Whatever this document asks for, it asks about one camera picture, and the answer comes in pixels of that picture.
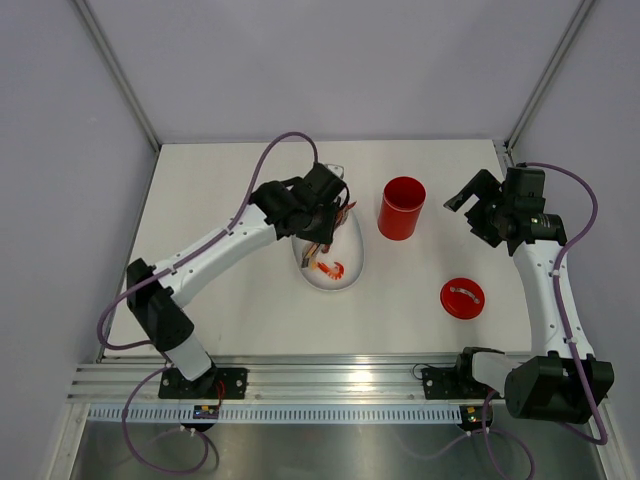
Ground aluminium frame post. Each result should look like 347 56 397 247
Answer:
504 0 599 155
70 0 161 154

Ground metal tongs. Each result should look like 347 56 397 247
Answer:
300 225 341 269

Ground right aluminium frame post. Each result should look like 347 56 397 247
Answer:
504 0 599 155

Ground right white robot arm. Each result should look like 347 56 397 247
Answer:
444 163 614 425

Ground red round lid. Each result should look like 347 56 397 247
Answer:
439 277 486 320

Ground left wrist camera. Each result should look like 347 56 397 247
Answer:
326 164 345 179

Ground aluminium mounting rail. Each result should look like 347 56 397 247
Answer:
66 352 610 405

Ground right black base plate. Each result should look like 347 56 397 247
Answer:
420 366 513 400

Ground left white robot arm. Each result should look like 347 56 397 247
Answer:
126 163 348 398

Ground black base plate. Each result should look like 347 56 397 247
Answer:
420 366 513 400
158 367 248 400

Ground white oval plate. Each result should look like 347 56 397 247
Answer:
292 206 365 292

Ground red cylindrical container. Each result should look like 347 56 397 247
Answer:
377 176 427 241

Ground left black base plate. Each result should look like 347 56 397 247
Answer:
158 367 248 400

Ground white slotted cable duct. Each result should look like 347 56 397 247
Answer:
88 404 482 426

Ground red carrot fan slice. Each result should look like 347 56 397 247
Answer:
335 201 357 227

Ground left aluminium frame post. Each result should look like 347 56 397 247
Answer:
70 0 161 154

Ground red shrimp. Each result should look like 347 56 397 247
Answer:
316 262 345 280

